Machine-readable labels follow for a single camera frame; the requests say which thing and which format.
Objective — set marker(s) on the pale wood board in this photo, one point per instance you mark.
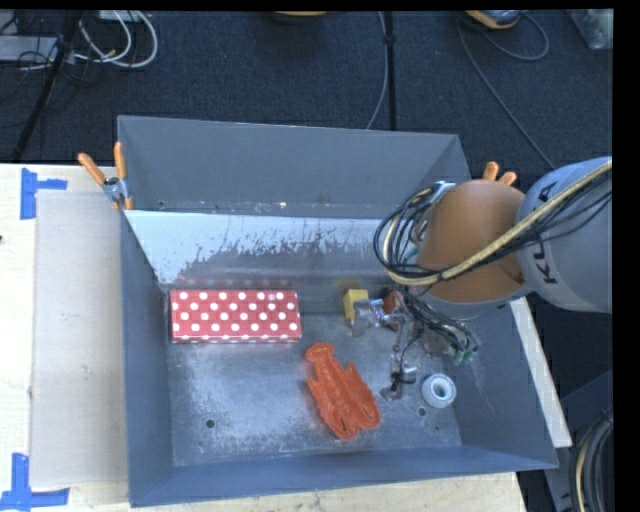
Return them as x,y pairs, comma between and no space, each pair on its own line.
75,325

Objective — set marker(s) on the grey metal bin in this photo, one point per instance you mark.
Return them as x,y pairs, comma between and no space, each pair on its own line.
250,400

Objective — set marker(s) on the red white-dotted box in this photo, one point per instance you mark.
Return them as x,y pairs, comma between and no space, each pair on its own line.
235,315

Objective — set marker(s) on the orange toy lobster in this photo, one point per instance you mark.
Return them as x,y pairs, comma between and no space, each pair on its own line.
340,395

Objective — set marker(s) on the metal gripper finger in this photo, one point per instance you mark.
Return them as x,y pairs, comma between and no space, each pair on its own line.
364,312
402,372

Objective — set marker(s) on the white tape roll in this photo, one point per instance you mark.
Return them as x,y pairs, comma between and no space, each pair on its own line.
450,397

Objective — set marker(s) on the yellow block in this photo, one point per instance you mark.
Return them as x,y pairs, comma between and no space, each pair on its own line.
354,300

